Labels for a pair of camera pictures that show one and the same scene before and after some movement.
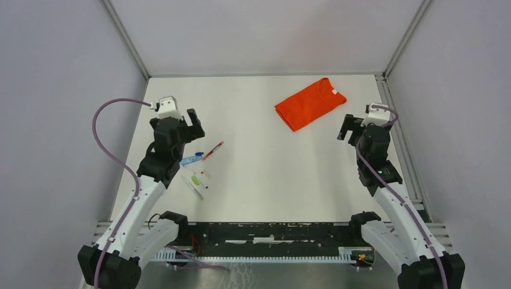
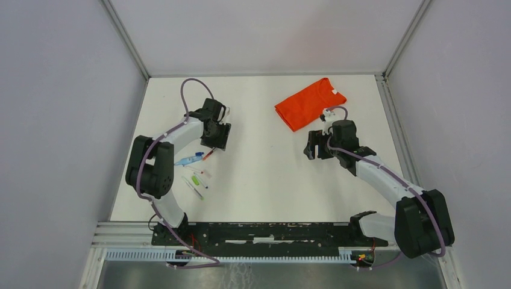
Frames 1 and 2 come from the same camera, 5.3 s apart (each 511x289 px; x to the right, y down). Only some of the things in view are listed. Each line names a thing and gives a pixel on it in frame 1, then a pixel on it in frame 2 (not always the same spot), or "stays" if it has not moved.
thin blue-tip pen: (206, 186) stays
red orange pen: (212, 151) stays
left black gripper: (194, 131) → (221, 142)
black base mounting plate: (245, 239) stays
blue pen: (199, 156) stays
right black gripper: (352, 123) → (316, 138)
